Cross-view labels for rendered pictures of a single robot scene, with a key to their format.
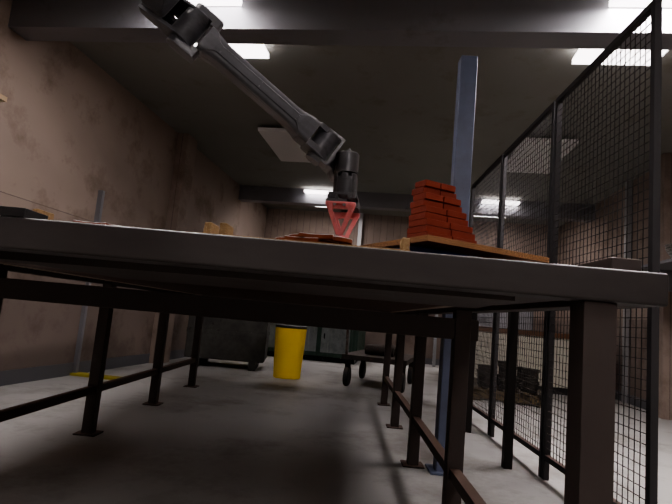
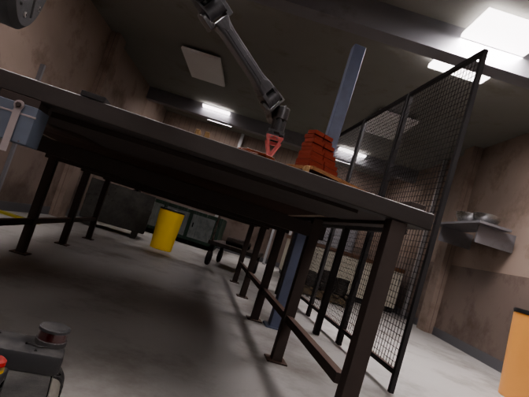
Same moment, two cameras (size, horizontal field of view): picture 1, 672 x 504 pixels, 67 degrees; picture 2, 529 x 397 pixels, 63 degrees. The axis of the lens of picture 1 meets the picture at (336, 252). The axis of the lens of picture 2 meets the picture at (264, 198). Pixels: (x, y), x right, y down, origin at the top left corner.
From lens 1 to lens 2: 0.56 m
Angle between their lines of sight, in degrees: 9
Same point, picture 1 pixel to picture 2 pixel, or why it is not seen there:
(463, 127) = (344, 95)
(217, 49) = (227, 28)
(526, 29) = (403, 35)
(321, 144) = (271, 98)
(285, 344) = (165, 223)
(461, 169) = (335, 124)
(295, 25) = not seen: outside the picture
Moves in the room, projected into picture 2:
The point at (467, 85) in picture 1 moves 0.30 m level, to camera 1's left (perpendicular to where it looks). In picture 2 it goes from (353, 66) to (320, 53)
